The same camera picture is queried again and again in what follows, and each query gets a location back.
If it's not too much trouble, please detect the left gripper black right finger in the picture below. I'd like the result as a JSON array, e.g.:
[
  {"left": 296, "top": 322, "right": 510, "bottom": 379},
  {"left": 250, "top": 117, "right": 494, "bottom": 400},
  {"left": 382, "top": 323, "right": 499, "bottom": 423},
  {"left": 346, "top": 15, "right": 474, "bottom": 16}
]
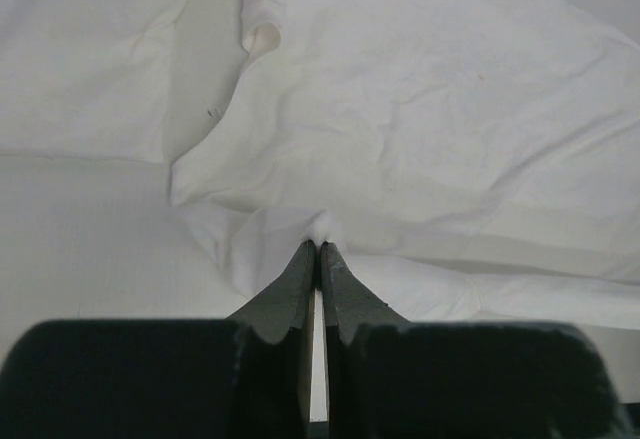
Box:
[{"left": 318, "top": 242, "right": 410, "bottom": 438}]

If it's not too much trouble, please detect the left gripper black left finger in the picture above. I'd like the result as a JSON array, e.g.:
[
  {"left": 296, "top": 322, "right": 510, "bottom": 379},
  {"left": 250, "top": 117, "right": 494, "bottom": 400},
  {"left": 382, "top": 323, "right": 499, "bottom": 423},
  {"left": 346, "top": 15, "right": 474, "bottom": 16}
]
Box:
[{"left": 229, "top": 241, "right": 314, "bottom": 438}]

